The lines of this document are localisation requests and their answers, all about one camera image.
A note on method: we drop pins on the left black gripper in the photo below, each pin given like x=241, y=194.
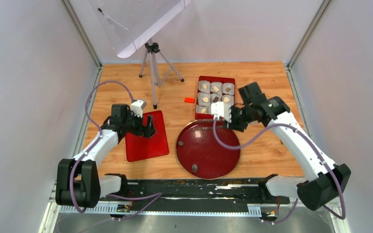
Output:
x=148, y=131

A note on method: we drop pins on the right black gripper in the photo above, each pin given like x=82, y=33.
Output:
x=233, y=125

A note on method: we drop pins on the red box lid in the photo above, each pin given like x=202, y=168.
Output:
x=140, y=148

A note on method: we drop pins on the dark oval chocolate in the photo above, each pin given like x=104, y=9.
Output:
x=194, y=168

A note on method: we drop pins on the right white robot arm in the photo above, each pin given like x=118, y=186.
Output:
x=324, y=179

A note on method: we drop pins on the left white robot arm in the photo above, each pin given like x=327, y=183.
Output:
x=78, y=183

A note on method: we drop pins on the red chocolate box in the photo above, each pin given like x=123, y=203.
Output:
x=211, y=81

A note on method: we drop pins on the small orange block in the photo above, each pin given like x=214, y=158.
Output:
x=189, y=100

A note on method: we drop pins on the dark red round tray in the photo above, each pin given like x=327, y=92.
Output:
x=200, y=147

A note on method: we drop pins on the grey tripod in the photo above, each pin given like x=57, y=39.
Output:
x=151, y=50

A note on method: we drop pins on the white reflector board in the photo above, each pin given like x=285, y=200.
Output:
x=129, y=24

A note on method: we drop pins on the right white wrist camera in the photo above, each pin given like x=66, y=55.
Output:
x=221, y=110

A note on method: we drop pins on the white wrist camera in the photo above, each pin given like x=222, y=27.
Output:
x=137, y=107
x=221, y=110

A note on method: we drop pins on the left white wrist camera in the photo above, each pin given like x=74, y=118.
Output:
x=137, y=107

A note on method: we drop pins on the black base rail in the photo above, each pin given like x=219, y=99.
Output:
x=198, y=194

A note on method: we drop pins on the white slotted cable duct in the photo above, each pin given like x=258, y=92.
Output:
x=115, y=209

